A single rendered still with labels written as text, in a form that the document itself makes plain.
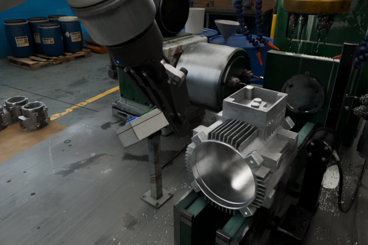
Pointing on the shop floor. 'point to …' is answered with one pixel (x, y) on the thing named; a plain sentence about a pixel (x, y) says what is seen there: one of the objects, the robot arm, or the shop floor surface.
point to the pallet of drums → (44, 40)
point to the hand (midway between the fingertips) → (177, 120)
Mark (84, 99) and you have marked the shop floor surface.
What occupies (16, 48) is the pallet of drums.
